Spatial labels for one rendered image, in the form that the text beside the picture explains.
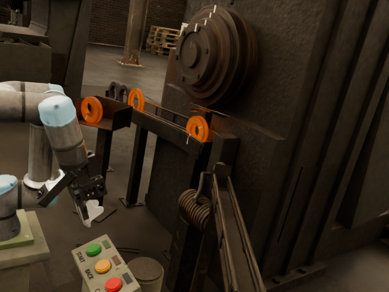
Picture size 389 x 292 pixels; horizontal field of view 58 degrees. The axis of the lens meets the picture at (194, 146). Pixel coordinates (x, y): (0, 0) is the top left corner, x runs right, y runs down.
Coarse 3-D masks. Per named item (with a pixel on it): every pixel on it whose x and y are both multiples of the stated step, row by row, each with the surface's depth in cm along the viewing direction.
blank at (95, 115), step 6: (84, 102) 205; (90, 102) 202; (96, 102) 200; (84, 108) 207; (96, 108) 200; (84, 114) 207; (90, 114) 204; (96, 114) 201; (90, 120) 205; (96, 120) 202
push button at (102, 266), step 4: (104, 260) 96; (96, 264) 95; (100, 264) 95; (104, 264) 95; (108, 264) 95; (96, 268) 94; (100, 268) 94; (104, 268) 94; (108, 268) 94; (100, 272) 94
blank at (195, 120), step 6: (192, 120) 185; (198, 120) 181; (204, 120) 181; (186, 126) 189; (192, 126) 186; (198, 126) 181; (204, 126) 179; (192, 132) 187; (204, 132) 178; (198, 138) 182; (204, 138) 180
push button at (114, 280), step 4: (108, 280) 90; (112, 280) 90; (116, 280) 90; (120, 280) 90; (108, 284) 89; (112, 284) 89; (116, 284) 89; (120, 284) 89; (108, 288) 88; (112, 288) 88; (116, 288) 88
